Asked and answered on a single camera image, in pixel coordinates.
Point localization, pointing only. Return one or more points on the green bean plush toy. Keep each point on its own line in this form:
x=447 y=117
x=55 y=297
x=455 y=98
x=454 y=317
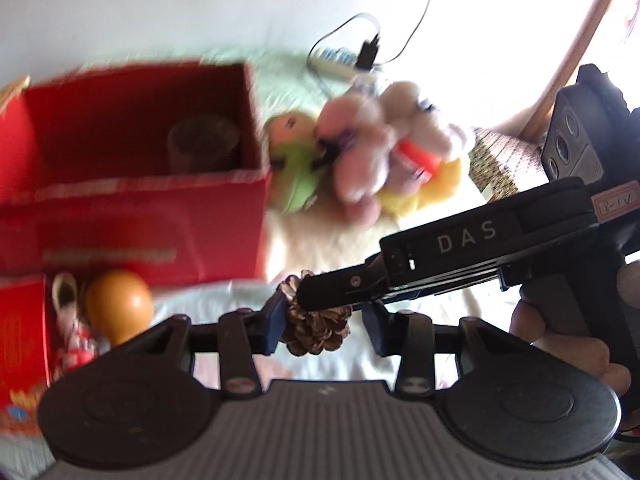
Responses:
x=293 y=153

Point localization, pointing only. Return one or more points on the yellow plush toy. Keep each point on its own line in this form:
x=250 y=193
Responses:
x=440 y=188

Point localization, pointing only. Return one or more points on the pink plush dog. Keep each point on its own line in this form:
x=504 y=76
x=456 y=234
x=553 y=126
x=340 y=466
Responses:
x=395 y=139

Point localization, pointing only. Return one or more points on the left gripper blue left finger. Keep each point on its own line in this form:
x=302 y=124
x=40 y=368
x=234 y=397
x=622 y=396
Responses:
x=274 y=321

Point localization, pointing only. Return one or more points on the brown tape roll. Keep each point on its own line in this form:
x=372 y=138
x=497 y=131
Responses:
x=203 y=144

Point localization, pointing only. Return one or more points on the wooden curved chair frame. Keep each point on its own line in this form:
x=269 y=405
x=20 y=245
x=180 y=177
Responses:
x=533 y=127

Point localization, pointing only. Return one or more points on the large red cardboard box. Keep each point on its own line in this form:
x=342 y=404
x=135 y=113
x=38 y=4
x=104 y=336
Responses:
x=86 y=183

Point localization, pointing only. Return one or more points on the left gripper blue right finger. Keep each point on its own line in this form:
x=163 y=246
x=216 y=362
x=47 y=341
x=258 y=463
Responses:
x=383 y=328

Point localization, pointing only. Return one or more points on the brown pine cone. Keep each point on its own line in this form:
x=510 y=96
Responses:
x=311 y=332

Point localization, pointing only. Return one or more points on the small red gift box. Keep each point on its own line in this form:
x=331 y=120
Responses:
x=25 y=352

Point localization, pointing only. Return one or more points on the white power strip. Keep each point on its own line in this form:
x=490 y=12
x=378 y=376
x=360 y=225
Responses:
x=335 y=63

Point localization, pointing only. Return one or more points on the right hand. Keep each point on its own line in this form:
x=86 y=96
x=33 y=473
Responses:
x=565 y=344

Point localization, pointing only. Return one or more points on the black charger with cable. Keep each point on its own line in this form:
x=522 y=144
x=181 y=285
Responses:
x=365 y=59

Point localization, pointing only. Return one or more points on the patterned cushion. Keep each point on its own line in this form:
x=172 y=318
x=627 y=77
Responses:
x=502 y=165

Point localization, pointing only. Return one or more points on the orange gourd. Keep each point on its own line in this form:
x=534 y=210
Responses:
x=119 y=306

